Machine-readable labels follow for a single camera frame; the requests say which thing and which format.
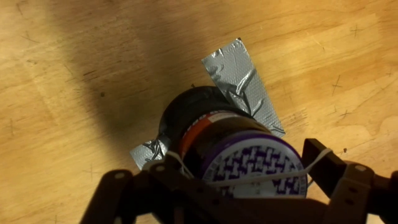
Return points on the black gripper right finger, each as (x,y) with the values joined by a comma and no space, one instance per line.
(355,190)

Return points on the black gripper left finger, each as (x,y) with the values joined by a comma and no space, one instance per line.
(172,197)

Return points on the dark bottle with purple lid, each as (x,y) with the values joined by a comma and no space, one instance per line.
(225,144)

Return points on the grey duct tape strip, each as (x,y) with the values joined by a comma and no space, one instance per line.
(236,85)

